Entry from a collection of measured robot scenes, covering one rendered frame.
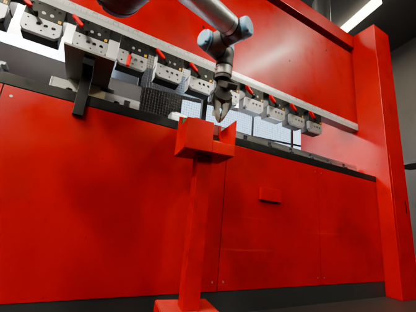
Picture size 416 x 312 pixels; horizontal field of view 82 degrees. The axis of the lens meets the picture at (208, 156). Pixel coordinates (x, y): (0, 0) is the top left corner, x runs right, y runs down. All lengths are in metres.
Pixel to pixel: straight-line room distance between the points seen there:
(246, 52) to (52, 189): 1.41
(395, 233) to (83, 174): 2.09
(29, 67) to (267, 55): 1.57
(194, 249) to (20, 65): 1.54
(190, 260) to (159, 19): 1.28
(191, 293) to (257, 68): 1.44
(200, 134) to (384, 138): 1.80
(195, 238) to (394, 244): 1.70
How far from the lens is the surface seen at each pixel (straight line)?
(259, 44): 1.95
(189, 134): 0.88
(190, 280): 0.92
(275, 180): 1.49
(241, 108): 1.64
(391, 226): 2.31
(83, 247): 1.07
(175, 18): 1.65
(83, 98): 1.13
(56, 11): 1.47
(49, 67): 1.93
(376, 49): 2.81
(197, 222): 0.90
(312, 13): 2.62
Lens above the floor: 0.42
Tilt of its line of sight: 15 degrees up
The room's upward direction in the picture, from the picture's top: 5 degrees clockwise
